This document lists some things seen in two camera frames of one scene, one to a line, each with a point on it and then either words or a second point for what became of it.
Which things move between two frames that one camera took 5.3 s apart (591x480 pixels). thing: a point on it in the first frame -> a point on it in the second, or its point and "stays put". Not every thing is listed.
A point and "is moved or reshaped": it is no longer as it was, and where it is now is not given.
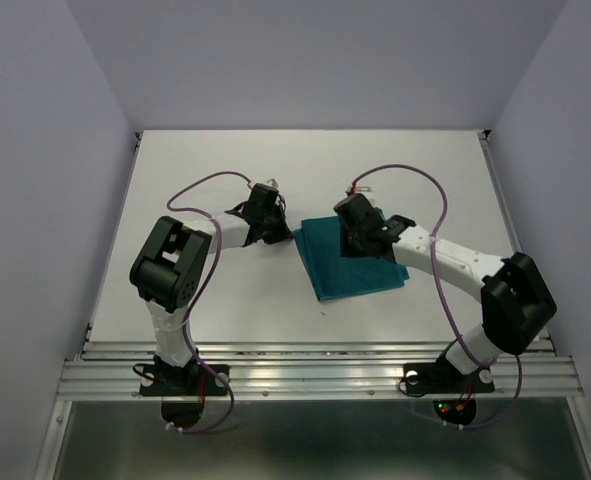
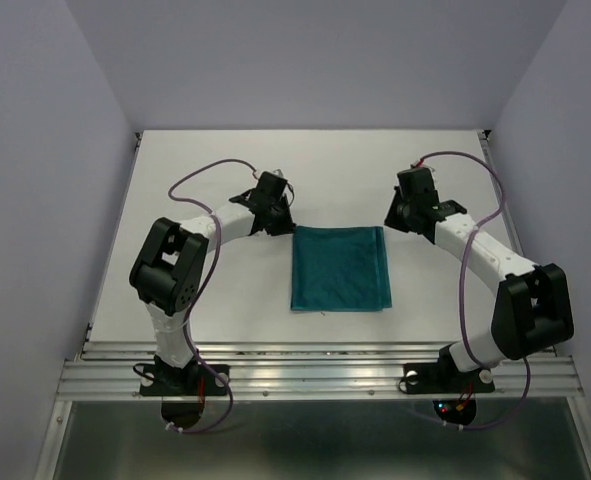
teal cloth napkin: [318, 244] is moved or reshaped
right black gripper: [348, 249] -> [391, 219]
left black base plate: [193, 380] stays put
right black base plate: [441, 378] stays put
